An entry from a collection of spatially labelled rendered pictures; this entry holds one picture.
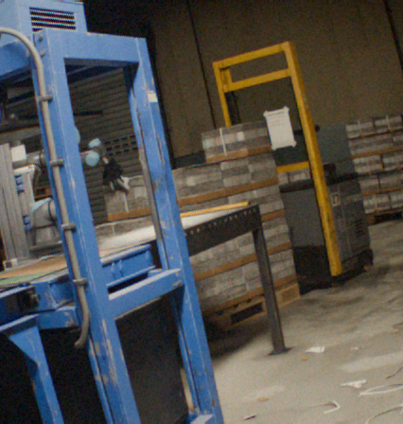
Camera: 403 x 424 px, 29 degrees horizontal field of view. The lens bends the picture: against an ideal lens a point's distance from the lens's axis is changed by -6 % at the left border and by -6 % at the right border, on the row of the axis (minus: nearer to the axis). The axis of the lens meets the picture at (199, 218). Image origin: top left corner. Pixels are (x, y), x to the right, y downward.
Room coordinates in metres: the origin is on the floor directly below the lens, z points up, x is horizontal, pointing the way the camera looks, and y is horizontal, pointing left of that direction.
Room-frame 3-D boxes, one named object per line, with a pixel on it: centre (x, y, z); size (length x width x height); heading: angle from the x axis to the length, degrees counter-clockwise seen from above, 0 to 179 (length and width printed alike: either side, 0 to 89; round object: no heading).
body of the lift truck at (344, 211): (6.43, -0.90, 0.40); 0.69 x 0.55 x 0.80; 48
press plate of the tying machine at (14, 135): (2.87, 0.63, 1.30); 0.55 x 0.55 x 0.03; 66
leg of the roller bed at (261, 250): (4.28, -0.28, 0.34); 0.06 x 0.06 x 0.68; 66
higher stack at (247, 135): (5.83, -0.36, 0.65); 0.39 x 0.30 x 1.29; 48
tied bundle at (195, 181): (5.39, 0.03, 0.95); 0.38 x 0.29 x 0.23; 49
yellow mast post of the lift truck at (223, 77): (6.37, -0.41, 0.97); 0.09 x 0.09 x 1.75; 48
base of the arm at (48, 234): (4.27, 0.80, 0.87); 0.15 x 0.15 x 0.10
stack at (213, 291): (5.29, 0.12, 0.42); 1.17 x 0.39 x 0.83; 138
